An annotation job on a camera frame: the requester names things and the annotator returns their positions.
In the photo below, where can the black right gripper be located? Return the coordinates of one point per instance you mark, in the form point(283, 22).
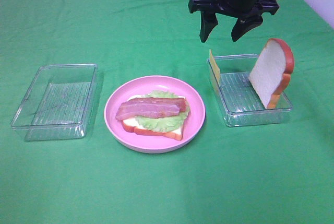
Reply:
point(242, 9)

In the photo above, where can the yellow toy cheese slice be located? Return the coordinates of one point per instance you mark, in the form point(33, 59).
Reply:
point(214, 66)

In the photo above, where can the toy bread slice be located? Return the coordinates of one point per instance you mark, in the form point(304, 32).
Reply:
point(272, 72)
point(129, 126)

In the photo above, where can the toy bacon strip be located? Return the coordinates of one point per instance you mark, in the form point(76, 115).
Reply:
point(146, 109)
point(178, 101)

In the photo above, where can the green toy lettuce leaf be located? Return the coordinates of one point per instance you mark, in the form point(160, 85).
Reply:
point(165, 124)

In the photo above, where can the clear right plastic tray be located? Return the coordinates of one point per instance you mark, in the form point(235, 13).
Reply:
point(239, 103)

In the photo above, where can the clear plastic tray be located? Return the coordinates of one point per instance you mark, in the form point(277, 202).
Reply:
point(58, 103)
point(239, 103)

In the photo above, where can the green tablecloth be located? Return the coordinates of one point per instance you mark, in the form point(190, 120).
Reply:
point(280, 173)

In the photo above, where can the pink round plate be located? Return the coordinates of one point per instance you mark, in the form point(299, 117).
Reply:
point(142, 86)

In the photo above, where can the clear left plastic tray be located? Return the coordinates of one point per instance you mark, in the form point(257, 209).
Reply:
point(58, 103)

